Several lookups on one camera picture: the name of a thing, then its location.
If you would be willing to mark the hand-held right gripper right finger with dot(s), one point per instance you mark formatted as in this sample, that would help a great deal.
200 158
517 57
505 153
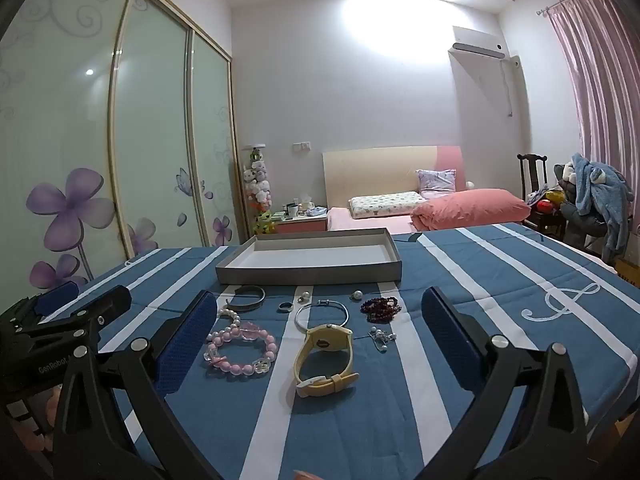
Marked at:
450 340

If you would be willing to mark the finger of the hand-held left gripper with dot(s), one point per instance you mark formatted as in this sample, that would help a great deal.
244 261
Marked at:
107 300
57 296

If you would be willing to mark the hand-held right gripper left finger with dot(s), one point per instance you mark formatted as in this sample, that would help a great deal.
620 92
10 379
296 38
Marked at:
187 342

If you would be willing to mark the wide silver cuff bangle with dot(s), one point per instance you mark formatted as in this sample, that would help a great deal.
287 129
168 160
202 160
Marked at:
262 295

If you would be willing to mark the yellow wrist watch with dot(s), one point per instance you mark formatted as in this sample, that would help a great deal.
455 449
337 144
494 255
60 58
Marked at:
327 340

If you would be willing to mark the grey cardboard tray box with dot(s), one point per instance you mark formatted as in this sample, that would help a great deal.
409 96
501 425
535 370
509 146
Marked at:
310 272

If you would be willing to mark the blue white striped tablecloth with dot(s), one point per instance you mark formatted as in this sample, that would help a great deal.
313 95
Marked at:
500 280

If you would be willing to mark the pink pillow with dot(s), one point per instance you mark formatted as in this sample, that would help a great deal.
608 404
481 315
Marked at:
470 210

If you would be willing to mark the white patterned pillow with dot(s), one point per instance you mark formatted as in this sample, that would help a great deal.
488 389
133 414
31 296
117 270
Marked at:
385 204

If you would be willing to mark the pink bed sheet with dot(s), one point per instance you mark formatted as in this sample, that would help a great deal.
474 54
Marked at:
350 222

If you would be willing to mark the purple patterned pillow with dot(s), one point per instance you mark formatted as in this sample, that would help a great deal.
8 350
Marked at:
437 180

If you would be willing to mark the pink nightstand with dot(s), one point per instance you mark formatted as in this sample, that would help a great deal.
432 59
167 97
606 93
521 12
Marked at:
300 225

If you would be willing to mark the red yellow toy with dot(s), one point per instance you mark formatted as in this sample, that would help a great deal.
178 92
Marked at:
545 206

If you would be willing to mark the floral sliding door wardrobe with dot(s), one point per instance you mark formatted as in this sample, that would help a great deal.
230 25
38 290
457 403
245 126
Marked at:
150 135

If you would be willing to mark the column of stuffed toys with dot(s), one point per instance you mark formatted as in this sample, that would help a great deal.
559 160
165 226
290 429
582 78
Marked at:
257 185

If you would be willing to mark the dark wooden chair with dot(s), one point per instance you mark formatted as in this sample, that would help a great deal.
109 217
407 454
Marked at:
525 175

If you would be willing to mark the tissue box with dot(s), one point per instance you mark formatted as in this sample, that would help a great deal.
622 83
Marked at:
306 205

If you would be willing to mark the cream pink bed headboard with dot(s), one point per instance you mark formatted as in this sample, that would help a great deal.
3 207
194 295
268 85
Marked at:
370 175

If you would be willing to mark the grey white plush toy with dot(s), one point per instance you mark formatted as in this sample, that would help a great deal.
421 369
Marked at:
565 175

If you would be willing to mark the blue plush robe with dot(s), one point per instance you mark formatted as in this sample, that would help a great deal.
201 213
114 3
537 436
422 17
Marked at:
590 185

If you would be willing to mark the pink curtain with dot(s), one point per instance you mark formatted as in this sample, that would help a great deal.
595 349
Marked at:
600 85

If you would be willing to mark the white air conditioner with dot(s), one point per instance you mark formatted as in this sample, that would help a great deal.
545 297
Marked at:
477 42

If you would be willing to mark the white wall socket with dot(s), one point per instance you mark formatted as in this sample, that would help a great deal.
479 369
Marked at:
301 147

